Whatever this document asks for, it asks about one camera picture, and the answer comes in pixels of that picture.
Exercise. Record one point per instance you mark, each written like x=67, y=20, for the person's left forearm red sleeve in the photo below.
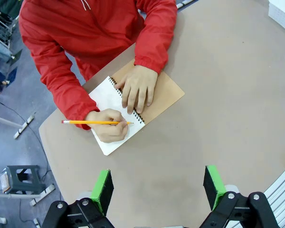
x=154, y=40

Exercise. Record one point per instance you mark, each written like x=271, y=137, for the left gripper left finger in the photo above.
x=102, y=190

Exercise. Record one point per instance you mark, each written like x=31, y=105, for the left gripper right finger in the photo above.
x=213, y=187

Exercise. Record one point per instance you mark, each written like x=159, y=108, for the grey metal rack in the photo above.
x=1, y=31

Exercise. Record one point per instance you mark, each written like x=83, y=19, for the person's left hand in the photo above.
x=140, y=83

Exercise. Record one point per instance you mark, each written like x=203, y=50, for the person's torso in red jacket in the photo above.
x=97, y=31

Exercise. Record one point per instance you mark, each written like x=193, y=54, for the white table leg with foot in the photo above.
x=23, y=126
x=42, y=193

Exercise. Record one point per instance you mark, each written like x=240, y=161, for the spiral notebook with brown cover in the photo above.
x=166, y=92

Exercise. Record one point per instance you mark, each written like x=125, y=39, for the person's right hand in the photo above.
x=109, y=133

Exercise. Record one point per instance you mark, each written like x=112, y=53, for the yellow pencil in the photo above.
x=78, y=122

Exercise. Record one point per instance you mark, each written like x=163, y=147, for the grey aluminium frame rails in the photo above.
x=282, y=197

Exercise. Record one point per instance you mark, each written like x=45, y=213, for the white perforated plastic basket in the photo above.
x=282, y=14

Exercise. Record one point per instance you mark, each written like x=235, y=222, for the grey plastic stool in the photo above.
x=26, y=180

